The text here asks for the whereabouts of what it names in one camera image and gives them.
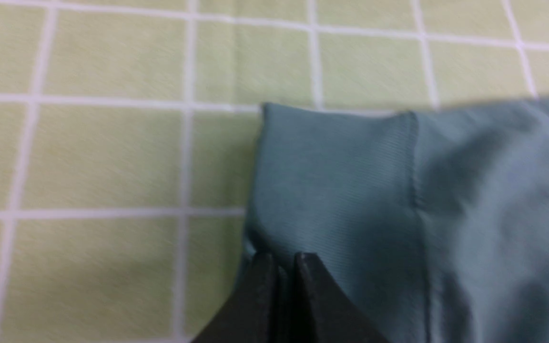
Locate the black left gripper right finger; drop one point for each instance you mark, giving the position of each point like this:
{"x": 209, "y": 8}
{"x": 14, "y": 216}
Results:
{"x": 323, "y": 313}

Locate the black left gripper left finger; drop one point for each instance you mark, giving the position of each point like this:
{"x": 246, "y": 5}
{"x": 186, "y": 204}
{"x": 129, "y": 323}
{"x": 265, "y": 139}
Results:
{"x": 249, "y": 314}

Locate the green long-sleeve top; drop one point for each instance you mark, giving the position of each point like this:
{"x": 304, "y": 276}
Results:
{"x": 434, "y": 224}

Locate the green checkered tablecloth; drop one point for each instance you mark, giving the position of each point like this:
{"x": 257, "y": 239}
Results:
{"x": 128, "y": 127}

